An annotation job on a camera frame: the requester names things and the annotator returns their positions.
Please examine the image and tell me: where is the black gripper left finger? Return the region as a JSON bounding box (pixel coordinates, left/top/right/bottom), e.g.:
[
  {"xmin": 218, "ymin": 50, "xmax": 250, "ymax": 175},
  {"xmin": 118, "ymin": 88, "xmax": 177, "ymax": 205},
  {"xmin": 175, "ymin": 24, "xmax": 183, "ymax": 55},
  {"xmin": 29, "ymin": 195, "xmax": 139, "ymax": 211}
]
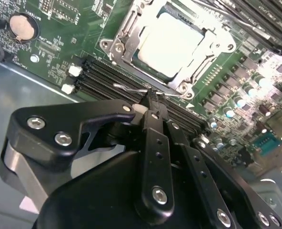
[{"xmin": 10, "ymin": 89, "xmax": 175, "ymax": 219}]

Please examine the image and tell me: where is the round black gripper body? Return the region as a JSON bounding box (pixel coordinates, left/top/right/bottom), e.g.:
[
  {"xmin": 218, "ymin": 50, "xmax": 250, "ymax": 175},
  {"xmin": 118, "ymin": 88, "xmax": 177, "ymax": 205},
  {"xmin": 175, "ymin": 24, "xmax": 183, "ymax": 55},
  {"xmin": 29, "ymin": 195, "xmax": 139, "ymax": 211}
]
[{"xmin": 0, "ymin": 137, "xmax": 214, "ymax": 229}]

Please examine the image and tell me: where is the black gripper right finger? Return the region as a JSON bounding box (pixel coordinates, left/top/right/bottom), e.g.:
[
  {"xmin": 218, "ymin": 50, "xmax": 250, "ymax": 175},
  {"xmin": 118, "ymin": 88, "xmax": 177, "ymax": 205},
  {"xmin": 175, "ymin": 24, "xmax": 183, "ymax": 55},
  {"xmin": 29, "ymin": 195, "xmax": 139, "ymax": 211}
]
[{"xmin": 155, "ymin": 93, "xmax": 282, "ymax": 229}]

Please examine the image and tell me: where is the metal socket cover frame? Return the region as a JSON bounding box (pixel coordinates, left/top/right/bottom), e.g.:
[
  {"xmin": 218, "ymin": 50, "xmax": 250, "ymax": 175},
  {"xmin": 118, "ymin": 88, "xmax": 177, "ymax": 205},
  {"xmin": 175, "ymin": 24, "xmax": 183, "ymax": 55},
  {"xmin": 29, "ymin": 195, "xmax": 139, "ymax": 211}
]
[{"xmin": 109, "ymin": 0, "xmax": 237, "ymax": 96}]

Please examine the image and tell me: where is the silver-topped CPU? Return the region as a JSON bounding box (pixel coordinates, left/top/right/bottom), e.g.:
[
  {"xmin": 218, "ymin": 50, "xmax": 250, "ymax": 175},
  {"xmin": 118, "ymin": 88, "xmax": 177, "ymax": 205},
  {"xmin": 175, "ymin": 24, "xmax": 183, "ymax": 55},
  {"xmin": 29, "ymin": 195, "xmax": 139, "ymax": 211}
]
[{"xmin": 132, "ymin": 4, "xmax": 210, "ymax": 83}]

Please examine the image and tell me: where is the wire locking lever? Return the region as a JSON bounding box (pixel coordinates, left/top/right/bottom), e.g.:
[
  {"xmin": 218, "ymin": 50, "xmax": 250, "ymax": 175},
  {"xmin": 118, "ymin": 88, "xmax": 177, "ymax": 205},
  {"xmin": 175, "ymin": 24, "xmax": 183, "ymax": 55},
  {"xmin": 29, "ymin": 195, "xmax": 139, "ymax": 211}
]
[
  {"xmin": 188, "ymin": 0, "xmax": 242, "ymax": 34},
  {"xmin": 112, "ymin": 82, "xmax": 182, "ymax": 97}
]

